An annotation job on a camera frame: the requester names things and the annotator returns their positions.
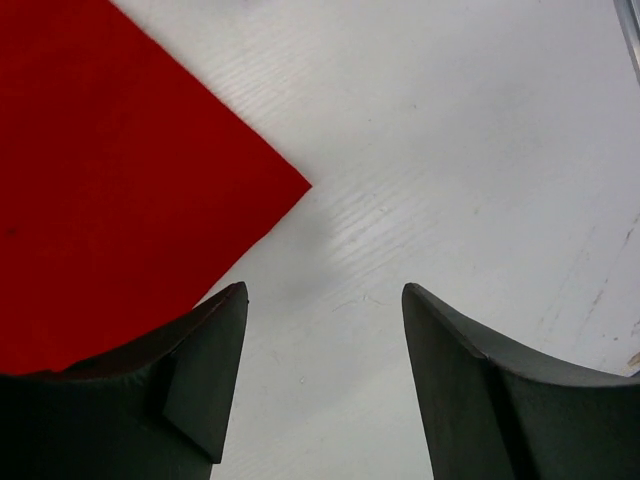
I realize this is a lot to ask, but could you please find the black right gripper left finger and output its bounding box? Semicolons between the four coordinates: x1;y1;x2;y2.
1;282;249;479

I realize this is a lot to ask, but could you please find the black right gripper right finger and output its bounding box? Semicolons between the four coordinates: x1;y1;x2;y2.
402;283;639;479

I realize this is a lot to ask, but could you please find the red t-shirt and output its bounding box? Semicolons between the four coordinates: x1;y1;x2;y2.
1;1;310;374

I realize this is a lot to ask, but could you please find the aluminium mounting rail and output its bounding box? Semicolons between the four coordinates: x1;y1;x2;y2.
613;0;640;78

